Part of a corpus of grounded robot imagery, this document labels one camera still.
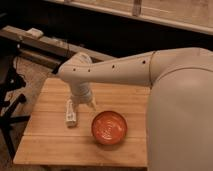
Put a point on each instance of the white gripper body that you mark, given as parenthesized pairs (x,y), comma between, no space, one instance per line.
(81,93)

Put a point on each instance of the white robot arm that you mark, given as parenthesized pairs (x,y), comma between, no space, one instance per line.
(179,120)

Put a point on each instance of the orange ceramic bowl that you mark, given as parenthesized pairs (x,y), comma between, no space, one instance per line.
(109,128)

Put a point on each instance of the black tripod stand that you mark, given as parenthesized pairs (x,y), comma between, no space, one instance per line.
(9,80)

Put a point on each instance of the small white box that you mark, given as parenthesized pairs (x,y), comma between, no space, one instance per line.
(35,32)

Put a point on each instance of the long wooden beam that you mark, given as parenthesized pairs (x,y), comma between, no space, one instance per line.
(47,44)

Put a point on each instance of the wooden table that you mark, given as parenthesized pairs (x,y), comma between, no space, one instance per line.
(48,141)

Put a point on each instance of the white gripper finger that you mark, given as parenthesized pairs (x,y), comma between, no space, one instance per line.
(74,105)
(92,104)

